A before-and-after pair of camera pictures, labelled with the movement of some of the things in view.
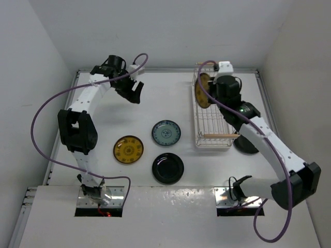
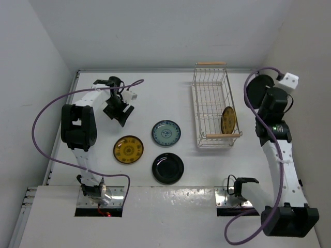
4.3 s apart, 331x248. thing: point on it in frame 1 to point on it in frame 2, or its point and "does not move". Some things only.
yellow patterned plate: [201, 98] to [228, 120]
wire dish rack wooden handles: [211, 129] does not move
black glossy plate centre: [167, 168] does not move
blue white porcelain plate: [166, 132] does not move
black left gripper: [126, 95] to [113, 114]
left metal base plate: [116, 200] does not move
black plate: [243, 144] to [256, 88]
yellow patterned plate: [128, 149] does not move
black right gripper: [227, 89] to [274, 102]
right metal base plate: [223, 200] does not move
